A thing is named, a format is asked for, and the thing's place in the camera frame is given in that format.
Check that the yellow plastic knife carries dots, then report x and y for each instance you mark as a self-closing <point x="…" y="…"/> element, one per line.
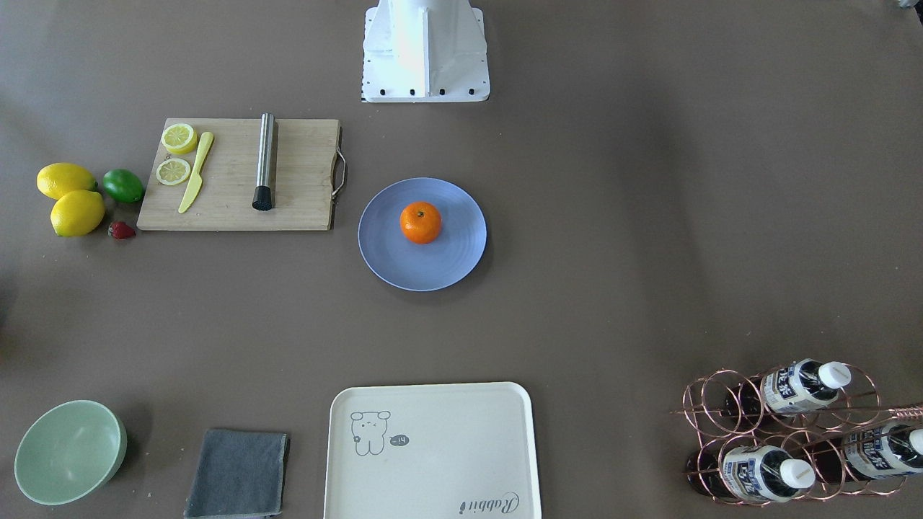
<point x="195" y="181"/>

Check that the green bowl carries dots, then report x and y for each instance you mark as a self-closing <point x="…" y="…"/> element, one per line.
<point x="69" y="452"/>

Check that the lemon slice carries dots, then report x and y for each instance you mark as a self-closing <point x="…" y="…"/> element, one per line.
<point x="179" y="139"/>
<point x="173" y="171"/>

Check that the red strawberry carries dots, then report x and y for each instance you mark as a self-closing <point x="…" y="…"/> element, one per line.
<point x="120" y="230"/>

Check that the round yellow lemon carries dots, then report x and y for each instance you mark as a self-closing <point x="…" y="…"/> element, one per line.
<point x="77" y="213"/>

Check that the lower lemon slice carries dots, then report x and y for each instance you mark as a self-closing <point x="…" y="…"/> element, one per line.
<point x="179" y="139"/>

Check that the green lime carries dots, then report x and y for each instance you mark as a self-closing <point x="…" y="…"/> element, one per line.
<point x="123" y="186"/>

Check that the oval yellow lemon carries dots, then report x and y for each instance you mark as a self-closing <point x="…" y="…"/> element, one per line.
<point x="57" y="180"/>

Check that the front tea bottle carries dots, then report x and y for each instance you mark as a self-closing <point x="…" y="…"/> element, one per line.
<point x="753" y="475"/>

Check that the upper lemon slice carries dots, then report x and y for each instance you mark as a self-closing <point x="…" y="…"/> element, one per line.
<point x="173" y="171"/>

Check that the cream rabbit tray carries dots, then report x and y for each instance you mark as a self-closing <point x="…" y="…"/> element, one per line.
<point x="459" y="450"/>

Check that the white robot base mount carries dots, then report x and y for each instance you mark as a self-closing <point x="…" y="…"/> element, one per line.
<point x="424" y="52"/>

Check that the wooden cutting board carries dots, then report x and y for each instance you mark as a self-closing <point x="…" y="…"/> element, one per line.
<point x="305" y="180"/>

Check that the blue plate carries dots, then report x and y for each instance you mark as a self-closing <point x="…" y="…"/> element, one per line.
<point x="452" y="256"/>

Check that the grey folded cloth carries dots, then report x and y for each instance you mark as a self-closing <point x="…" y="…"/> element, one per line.
<point x="240" y="474"/>

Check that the orange fruit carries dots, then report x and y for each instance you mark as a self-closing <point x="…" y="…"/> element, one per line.
<point x="421" y="222"/>

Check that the copper wire bottle rack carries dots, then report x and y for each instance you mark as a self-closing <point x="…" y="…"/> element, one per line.
<point x="858" y="406"/>

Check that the steel muddler black tip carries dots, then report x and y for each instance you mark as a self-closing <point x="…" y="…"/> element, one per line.
<point x="263" y="199"/>

